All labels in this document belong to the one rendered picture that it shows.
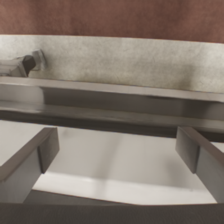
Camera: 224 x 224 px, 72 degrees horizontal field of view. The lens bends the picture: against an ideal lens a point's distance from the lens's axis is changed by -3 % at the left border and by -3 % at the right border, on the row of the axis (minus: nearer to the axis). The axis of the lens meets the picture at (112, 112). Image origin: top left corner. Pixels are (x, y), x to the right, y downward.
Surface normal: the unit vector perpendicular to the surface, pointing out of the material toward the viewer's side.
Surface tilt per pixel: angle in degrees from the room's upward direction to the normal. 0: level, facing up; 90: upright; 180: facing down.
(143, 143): 90
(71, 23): 0
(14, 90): 0
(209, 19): 0
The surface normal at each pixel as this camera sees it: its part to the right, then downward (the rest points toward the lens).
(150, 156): 0.02, -0.77
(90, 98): -0.12, 0.64
